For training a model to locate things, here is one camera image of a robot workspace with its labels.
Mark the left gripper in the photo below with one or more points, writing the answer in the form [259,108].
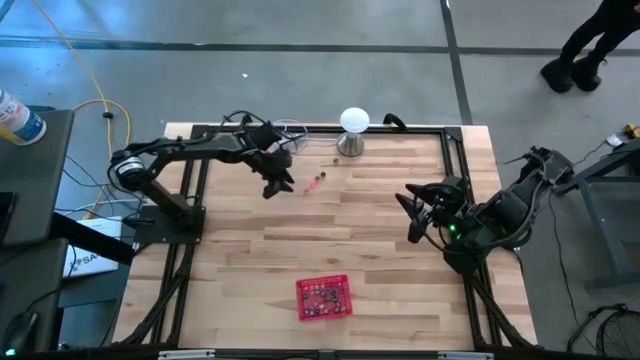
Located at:
[272,160]

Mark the black shoe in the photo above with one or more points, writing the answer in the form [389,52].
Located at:
[557,75]
[587,75]

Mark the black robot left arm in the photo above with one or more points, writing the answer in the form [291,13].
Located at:
[190,150]

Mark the white mushroom table lamp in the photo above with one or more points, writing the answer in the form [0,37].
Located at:
[354,121]

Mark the red plastic slotted basket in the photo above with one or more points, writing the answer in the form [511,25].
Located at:
[325,297]

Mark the black computer mouse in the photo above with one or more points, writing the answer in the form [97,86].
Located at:
[19,332]

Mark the silver mounting bracket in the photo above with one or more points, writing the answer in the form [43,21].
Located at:
[186,354]
[465,355]

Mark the person's leg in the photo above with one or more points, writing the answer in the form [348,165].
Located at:
[617,37]
[587,30]

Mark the yellow tool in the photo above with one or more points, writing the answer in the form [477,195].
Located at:
[632,131]

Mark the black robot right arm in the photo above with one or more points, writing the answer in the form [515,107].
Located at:
[510,210]

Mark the white blue wipes canister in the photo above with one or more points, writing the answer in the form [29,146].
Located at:
[20,122]

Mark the pink translucent die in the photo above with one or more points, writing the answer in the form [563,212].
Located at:
[308,188]

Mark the black desk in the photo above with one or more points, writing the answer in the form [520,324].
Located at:
[35,175]
[30,290]

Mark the white cardboard box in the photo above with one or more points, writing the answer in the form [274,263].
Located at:
[95,250]

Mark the black table clamp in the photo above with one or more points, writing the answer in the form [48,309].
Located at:
[395,120]

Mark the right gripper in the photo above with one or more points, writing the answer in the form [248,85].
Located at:
[442,205]

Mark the black side table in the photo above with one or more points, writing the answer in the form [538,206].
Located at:
[600,172]

